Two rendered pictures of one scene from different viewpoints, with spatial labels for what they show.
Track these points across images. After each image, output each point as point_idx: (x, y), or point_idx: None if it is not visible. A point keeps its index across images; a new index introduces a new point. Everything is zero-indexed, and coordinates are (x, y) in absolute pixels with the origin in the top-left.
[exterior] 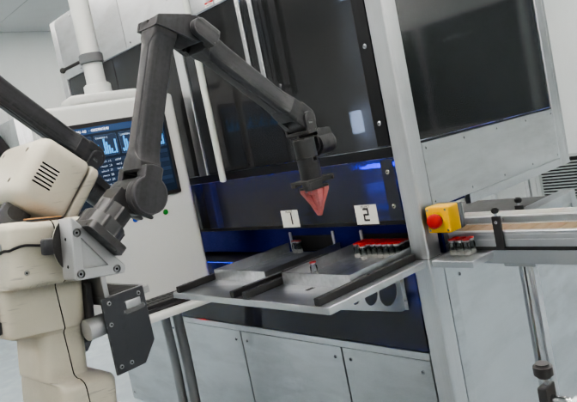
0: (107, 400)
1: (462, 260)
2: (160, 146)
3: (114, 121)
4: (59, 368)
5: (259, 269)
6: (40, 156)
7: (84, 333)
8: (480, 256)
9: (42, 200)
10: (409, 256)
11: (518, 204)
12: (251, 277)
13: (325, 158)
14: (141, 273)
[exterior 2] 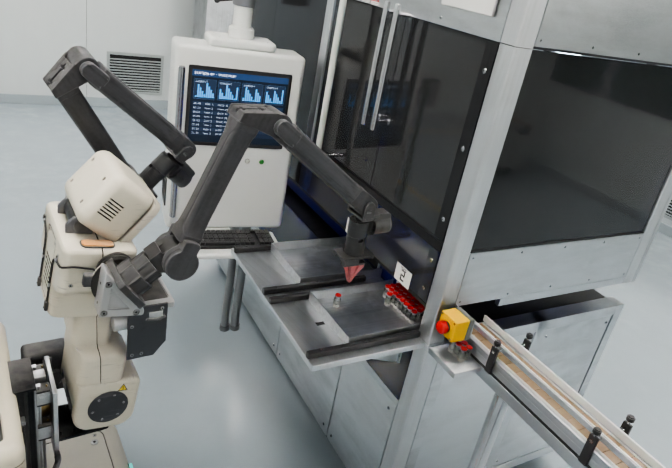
0: (115, 371)
1: (449, 366)
2: (277, 105)
3: (243, 72)
4: (86, 339)
5: (308, 258)
6: (110, 193)
7: (111, 323)
8: (466, 369)
9: (102, 228)
10: (414, 333)
11: (527, 339)
12: (291, 272)
13: (394, 209)
14: (222, 204)
